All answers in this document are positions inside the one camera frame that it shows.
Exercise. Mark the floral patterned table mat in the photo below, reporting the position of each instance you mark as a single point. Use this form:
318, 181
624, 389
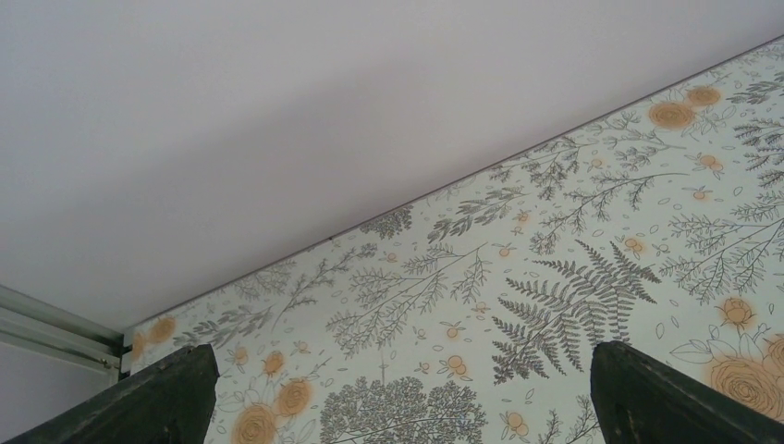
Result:
471, 315

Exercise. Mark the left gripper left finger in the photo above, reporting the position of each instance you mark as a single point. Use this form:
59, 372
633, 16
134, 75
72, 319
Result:
170, 401

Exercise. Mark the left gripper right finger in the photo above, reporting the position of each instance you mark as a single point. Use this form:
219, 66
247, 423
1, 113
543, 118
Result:
638, 399

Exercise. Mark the aluminium rail frame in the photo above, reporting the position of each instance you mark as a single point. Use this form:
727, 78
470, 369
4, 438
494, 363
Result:
40, 327

